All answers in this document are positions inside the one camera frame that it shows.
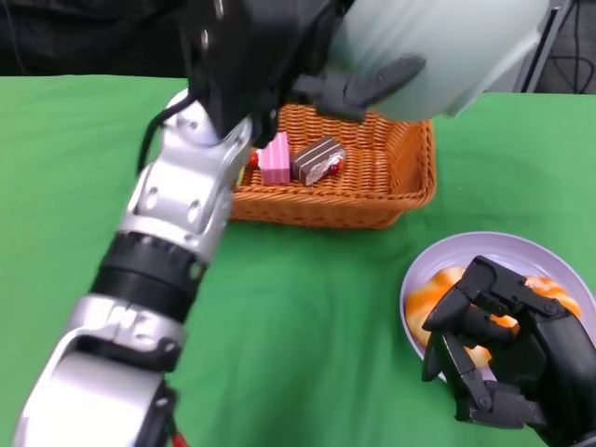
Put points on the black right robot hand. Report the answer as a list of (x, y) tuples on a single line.
[(549, 363)]

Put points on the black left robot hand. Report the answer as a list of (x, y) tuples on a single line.
[(256, 46)]

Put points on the orange white round bread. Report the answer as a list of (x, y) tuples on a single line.
[(554, 291)]

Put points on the yellow cake slice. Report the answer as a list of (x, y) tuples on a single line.
[(253, 159)]

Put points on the light pink cake slice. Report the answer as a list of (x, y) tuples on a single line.
[(274, 163)]

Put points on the chocolate layered cake slice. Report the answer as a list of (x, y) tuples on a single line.
[(312, 163)]

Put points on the orange white twisted bread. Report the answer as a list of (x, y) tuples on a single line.
[(428, 302)]

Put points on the grey-green bowl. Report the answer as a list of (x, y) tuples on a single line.
[(442, 37)]

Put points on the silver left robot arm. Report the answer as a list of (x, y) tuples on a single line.
[(177, 195)]

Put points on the lavender round plate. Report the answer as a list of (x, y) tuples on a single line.
[(465, 251)]

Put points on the orange wicker basket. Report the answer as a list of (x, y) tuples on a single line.
[(372, 195)]

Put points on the black backdrop cloth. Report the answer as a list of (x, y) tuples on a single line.
[(70, 32)]

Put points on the green tablecloth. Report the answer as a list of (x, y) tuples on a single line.
[(326, 302)]

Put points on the grey metal stand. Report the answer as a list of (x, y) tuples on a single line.
[(531, 70)]

